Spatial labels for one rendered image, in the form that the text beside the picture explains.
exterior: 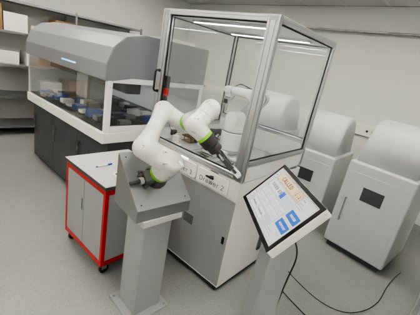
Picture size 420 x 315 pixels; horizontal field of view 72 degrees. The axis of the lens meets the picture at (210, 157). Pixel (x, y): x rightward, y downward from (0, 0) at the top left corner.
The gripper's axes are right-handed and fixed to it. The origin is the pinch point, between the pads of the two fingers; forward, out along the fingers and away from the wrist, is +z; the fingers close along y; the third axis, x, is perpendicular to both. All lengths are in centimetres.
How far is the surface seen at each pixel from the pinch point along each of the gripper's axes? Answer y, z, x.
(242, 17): 47, -58, -60
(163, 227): 10, 4, 59
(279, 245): -47, 18, 1
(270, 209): -23.6, 17.3, -3.7
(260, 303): -30, 57, 33
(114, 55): 113, -100, 27
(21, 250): 56, -36, 177
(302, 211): -39.4, 17.3, -15.7
